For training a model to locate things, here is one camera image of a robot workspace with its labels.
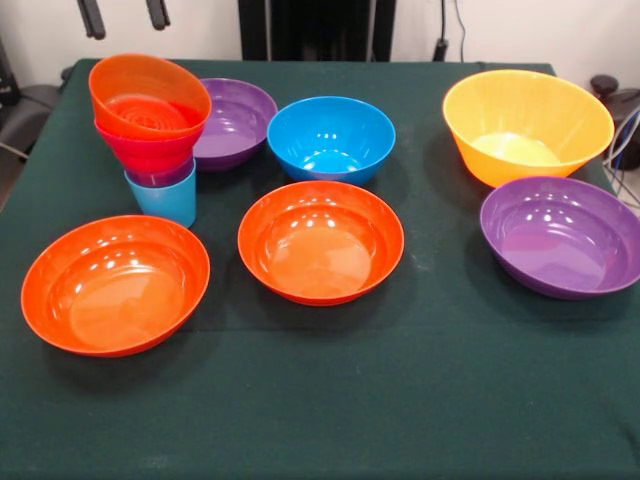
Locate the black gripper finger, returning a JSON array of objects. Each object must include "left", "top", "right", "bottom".
[
  {"left": 146, "top": 0, "right": 172, "bottom": 32},
  {"left": 76, "top": 0, "right": 107, "bottom": 41}
]

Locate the small deep orange bowl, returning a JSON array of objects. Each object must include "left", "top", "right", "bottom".
[{"left": 88, "top": 53, "right": 213, "bottom": 142}]

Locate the purple plastic bowl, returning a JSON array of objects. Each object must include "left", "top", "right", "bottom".
[
  {"left": 479, "top": 175, "right": 640, "bottom": 301},
  {"left": 192, "top": 77, "right": 279, "bottom": 174}
]

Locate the pink plastic bowl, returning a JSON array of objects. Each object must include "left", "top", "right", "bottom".
[{"left": 93, "top": 118, "right": 206, "bottom": 175}]

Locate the purple plastic cup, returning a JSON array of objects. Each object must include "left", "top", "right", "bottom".
[{"left": 124, "top": 157, "right": 196, "bottom": 189}]

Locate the blue plastic cup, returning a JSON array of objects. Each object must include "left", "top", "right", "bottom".
[{"left": 123, "top": 160, "right": 198, "bottom": 230}]

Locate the blue plastic bowl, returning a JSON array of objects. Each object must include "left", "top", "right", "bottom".
[{"left": 266, "top": 96, "right": 397, "bottom": 187}]

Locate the wide red-orange bowl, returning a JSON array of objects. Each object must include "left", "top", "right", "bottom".
[
  {"left": 237, "top": 179, "right": 405, "bottom": 306},
  {"left": 20, "top": 214, "right": 211, "bottom": 359}
]

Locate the large yellow-orange bowl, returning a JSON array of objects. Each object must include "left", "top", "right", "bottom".
[{"left": 442, "top": 69, "right": 616, "bottom": 189}]

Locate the dark green tablecloth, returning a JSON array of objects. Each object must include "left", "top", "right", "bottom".
[{"left": 0, "top": 58, "right": 640, "bottom": 480}]

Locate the black office chair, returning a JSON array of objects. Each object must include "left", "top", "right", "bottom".
[{"left": 589, "top": 74, "right": 640, "bottom": 151}]

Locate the black cable with plug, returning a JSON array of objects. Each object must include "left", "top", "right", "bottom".
[{"left": 432, "top": 0, "right": 450, "bottom": 63}]

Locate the thin black cable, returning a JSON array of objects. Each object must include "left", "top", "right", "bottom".
[{"left": 452, "top": 0, "right": 468, "bottom": 64}]

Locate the grey cable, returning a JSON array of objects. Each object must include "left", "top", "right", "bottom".
[{"left": 602, "top": 107, "right": 640, "bottom": 169}]

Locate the blue network cable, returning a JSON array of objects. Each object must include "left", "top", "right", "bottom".
[{"left": 607, "top": 132, "right": 640, "bottom": 172}]

